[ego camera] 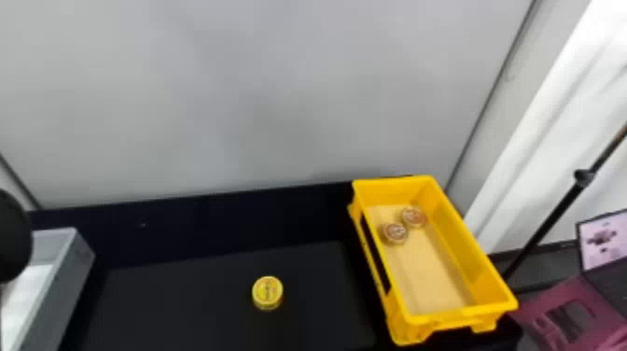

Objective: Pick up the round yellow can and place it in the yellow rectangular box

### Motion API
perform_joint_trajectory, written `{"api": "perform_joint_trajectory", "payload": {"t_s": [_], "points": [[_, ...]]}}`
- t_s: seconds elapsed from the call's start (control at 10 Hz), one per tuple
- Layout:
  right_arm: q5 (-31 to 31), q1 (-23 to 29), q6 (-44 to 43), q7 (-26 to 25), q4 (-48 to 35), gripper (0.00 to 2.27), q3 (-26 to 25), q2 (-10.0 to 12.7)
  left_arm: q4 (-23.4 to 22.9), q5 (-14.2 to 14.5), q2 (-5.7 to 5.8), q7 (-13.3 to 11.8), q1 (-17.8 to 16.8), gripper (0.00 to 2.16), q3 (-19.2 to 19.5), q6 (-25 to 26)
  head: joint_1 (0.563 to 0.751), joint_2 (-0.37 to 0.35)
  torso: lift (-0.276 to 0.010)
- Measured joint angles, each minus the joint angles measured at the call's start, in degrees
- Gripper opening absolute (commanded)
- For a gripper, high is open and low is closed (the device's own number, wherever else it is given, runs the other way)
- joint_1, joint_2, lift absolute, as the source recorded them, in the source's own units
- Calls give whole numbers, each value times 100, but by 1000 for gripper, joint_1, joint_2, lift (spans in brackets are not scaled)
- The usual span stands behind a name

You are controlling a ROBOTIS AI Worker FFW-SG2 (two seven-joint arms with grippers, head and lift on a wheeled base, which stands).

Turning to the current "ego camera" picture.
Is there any yellow can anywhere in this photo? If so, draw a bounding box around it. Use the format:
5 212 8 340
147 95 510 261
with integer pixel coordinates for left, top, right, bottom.
381 221 410 246
251 274 285 312
399 205 428 229

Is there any grey box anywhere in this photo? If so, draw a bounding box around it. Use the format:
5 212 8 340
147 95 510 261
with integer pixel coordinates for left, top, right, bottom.
0 226 96 351

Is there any yellow crate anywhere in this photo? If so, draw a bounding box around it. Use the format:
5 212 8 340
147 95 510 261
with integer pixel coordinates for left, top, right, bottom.
347 175 520 346

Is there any black mat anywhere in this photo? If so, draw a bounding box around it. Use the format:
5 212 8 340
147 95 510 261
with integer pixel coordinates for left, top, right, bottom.
77 240 377 351

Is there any black tripod pole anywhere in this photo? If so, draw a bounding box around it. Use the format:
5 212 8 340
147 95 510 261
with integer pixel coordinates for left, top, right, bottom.
500 123 627 282

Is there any laptop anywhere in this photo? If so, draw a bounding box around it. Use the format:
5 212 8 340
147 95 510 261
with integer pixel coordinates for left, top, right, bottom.
509 208 627 351

